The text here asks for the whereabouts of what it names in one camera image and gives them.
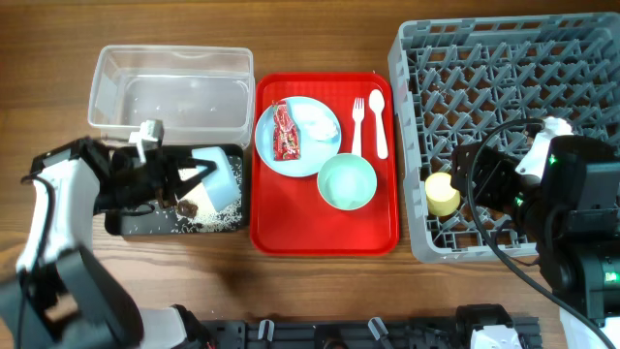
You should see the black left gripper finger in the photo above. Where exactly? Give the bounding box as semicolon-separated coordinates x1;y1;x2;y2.
164;145;213;170
171;162;217;200

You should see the small blue bowl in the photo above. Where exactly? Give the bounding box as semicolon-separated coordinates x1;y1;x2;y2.
192;146;241;212

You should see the yellow cup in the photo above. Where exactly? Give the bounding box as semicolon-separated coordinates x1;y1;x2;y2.
424;173;461;217

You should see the brown food scrap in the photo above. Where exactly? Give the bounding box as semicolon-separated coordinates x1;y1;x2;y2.
176;200;199;218

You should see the white rice pile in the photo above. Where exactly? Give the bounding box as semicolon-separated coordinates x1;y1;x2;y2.
176;153;243;233

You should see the red snack wrapper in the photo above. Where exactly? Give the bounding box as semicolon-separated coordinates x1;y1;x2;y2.
272;100;301;161

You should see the light blue plate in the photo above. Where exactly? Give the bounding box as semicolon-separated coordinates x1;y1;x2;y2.
255;96;342;177

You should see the white tissue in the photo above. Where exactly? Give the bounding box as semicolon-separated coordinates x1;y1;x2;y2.
293;104;338;142

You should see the green bowl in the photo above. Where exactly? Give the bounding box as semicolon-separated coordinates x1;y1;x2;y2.
317;153;378;211

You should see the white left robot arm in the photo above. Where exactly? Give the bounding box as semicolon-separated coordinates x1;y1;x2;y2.
1;137;221;348

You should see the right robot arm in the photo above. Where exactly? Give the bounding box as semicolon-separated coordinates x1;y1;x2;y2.
451;136;619;348

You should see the black waste tray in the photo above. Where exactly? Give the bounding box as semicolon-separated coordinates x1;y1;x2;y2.
105;144;249;236

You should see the grey dishwasher rack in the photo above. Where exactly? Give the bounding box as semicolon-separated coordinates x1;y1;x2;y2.
388;13;619;264

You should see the clear plastic bin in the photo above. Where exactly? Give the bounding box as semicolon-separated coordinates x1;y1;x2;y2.
87;45;256;148

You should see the red plastic tray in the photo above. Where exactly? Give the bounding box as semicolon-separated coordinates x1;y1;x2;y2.
249;73;400;257

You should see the white plastic spoon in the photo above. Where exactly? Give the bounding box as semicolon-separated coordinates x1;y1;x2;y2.
368;89;388;160

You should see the white plastic fork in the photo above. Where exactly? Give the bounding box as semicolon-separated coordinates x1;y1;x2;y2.
352;98;364;156

